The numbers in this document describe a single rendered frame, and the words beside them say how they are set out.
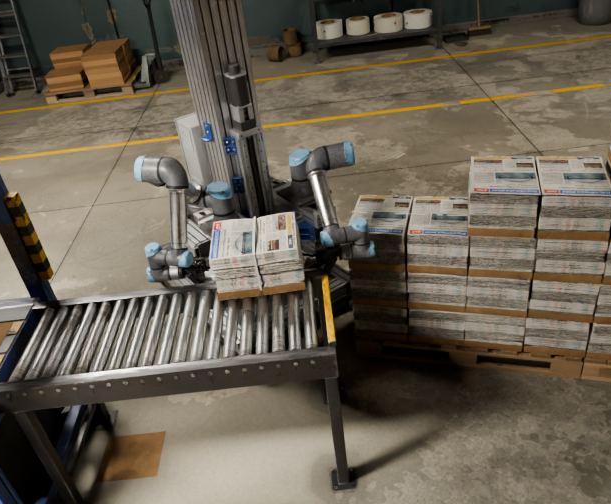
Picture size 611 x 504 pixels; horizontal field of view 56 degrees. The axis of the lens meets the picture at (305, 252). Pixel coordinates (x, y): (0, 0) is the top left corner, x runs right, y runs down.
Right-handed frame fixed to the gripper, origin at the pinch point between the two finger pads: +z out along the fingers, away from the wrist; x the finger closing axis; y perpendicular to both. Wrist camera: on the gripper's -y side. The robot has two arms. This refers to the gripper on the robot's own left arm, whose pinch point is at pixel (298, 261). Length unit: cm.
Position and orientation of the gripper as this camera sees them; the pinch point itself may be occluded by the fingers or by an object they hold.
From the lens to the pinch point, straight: 267.1
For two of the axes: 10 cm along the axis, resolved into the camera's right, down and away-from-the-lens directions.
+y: -1.1, -8.2, -5.7
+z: -9.9, 1.2, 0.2
